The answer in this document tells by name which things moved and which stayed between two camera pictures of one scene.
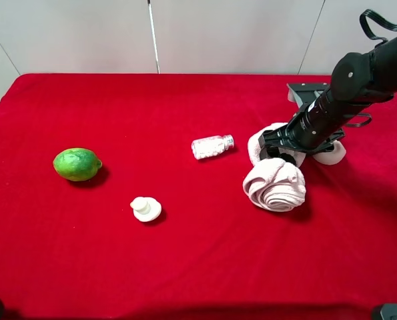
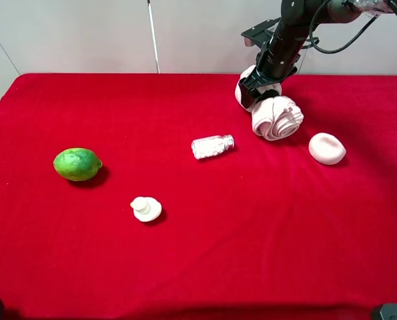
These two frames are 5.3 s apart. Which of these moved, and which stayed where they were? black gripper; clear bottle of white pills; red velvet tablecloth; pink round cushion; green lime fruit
Moved: black gripper
Stayed: pink round cushion; clear bottle of white pills; green lime fruit; red velvet tablecloth
